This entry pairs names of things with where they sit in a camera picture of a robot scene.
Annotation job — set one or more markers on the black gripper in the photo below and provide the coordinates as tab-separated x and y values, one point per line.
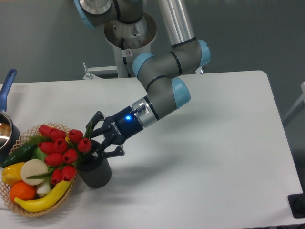
115	129

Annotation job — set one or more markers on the red tulip bouquet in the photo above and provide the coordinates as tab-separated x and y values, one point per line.
63	152

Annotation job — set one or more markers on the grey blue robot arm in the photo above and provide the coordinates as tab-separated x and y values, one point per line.
159	76

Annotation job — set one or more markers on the dark grey ribbed vase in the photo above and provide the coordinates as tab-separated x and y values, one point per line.
94	170

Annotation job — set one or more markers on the woven wicker basket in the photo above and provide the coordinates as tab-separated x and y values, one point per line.
5	188

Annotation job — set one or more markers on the beige round disc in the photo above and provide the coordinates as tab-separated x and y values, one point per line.
31	168

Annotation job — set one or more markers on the green bok choy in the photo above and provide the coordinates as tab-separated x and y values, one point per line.
45	187

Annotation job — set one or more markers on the green cucumber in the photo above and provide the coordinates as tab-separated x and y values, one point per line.
23	153

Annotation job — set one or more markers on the yellow banana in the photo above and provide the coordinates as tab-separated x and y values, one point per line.
57	194

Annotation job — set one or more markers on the orange fruit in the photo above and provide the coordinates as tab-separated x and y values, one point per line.
22	191

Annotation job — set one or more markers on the yellow bell pepper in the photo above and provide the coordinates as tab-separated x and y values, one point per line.
12	174

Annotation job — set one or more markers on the black device at edge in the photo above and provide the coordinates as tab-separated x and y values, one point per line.
297	205

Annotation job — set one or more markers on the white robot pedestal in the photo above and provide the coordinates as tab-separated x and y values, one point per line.
128	42

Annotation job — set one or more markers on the blue handled saucepan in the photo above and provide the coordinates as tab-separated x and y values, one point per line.
9	133

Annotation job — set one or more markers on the white frame at right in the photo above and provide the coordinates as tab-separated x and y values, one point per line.
295	109

